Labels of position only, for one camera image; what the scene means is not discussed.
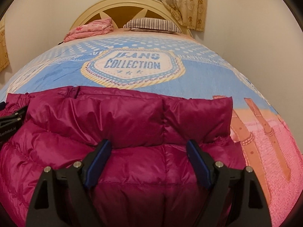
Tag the magenta puffer jacket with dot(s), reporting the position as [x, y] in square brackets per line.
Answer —
[148, 180]

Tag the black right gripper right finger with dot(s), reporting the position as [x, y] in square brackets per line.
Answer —
[248, 205]

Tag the blue pink printed bedspread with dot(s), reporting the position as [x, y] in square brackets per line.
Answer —
[177, 66]

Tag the cream wooden headboard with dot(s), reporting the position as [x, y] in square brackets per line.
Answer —
[122, 11]

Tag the beige patterned curtain left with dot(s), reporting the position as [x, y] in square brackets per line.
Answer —
[4, 60]

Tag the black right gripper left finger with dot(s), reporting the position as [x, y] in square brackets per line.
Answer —
[62, 197]

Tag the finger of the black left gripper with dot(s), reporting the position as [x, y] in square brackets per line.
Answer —
[2, 105]
[10, 124]

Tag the folded pink blanket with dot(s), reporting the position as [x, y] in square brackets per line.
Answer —
[94, 28]

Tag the striped pillow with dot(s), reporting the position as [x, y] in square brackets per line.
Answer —
[153, 24]

